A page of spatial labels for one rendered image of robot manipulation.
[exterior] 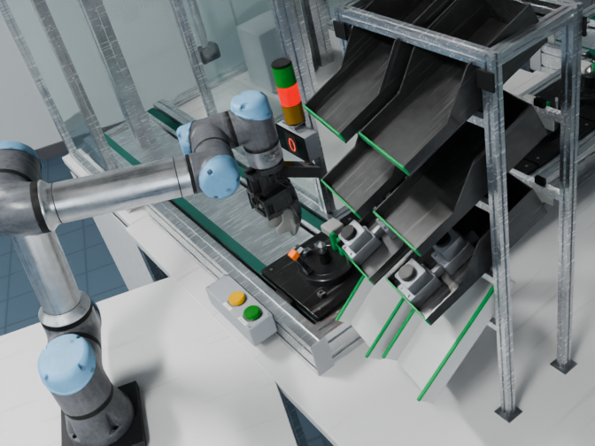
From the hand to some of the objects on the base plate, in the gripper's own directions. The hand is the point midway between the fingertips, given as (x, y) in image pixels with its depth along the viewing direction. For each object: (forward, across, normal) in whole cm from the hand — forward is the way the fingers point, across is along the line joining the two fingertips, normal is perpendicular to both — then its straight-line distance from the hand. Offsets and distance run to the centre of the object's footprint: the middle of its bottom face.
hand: (295, 228), depth 163 cm
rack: (+27, +36, +18) cm, 49 cm away
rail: (+27, -28, -10) cm, 40 cm away
